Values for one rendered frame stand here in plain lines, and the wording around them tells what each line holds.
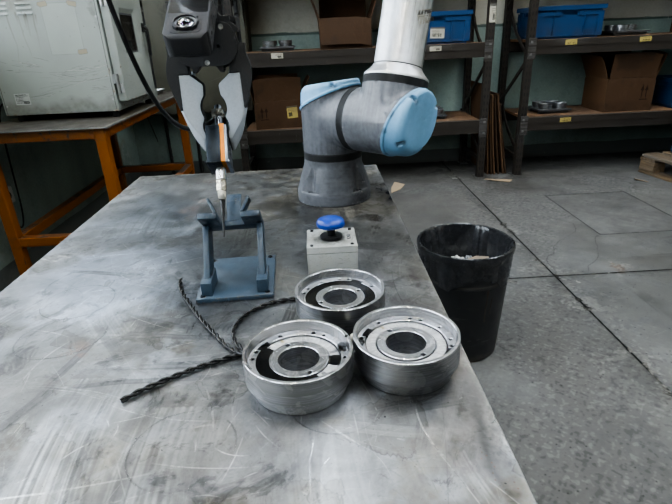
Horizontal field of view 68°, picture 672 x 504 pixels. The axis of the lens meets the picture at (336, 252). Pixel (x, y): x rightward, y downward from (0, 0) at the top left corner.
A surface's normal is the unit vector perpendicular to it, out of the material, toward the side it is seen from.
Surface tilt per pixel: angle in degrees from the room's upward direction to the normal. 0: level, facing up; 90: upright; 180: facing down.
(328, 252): 90
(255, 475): 0
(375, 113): 71
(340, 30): 82
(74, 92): 90
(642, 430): 0
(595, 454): 0
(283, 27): 90
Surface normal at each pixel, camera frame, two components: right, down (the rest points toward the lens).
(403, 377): -0.17, 0.40
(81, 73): 0.07, 0.41
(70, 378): -0.04, -0.91
